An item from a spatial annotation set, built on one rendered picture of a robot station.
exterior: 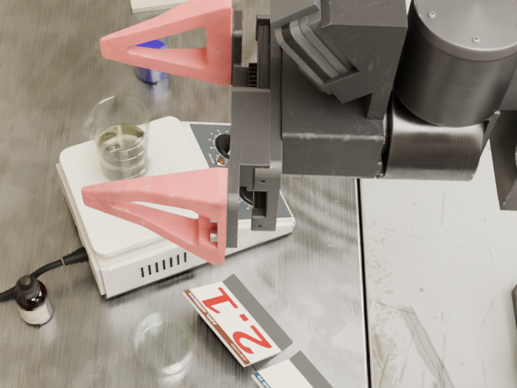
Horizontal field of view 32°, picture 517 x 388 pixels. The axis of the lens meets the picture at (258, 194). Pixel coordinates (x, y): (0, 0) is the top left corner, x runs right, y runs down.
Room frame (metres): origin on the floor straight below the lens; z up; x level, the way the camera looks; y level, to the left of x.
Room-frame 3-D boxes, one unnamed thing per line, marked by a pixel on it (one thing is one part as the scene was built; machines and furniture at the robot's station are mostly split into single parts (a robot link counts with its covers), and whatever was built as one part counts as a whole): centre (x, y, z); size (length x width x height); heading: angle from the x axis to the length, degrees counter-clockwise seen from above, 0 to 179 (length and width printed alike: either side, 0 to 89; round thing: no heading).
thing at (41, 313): (0.33, 0.20, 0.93); 0.03 x 0.03 x 0.07
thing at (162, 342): (0.31, 0.07, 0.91); 0.06 x 0.06 x 0.02
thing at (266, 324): (0.34, 0.01, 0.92); 0.09 x 0.06 x 0.04; 44
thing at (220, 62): (0.32, 0.05, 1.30); 0.09 x 0.07 x 0.07; 94
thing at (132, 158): (0.45, 0.13, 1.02); 0.06 x 0.05 x 0.08; 119
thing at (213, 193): (0.25, 0.04, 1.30); 0.09 x 0.07 x 0.07; 94
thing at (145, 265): (0.44, 0.09, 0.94); 0.22 x 0.13 x 0.08; 118
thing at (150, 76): (0.63, 0.13, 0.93); 0.04 x 0.04 x 0.06
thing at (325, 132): (0.29, -0.02, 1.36); 0.07 x 0.06 x 0.11; 4
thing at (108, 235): (0.43, 0.11, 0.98); 0.12 x 0.12 x 0.01; 28
